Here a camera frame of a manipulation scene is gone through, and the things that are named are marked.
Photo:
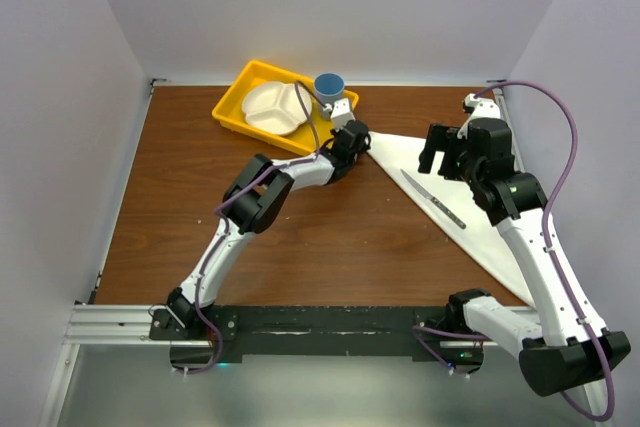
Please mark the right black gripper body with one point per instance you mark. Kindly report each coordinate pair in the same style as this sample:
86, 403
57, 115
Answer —
456, 165

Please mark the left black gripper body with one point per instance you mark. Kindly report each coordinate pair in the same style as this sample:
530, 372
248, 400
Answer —
351, 161

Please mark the steel table knife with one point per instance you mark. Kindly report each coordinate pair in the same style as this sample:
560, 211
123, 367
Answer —
434, 200

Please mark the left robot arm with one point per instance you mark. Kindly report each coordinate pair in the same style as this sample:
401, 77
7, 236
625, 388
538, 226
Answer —
251, 205

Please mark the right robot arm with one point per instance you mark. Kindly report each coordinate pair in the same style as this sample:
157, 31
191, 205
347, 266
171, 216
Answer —
570, 345

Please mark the blue plastic cup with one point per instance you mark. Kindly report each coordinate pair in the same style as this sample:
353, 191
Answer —
328, 88

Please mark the white divided plate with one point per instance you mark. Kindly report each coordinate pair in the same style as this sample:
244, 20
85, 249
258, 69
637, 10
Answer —
275, 108

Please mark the yellow plastic tray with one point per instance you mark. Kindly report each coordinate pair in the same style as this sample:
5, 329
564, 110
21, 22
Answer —
229, 114

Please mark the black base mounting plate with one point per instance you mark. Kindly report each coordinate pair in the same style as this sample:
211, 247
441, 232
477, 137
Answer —
373, 331

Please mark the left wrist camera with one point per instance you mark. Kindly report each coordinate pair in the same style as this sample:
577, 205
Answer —
339, 113

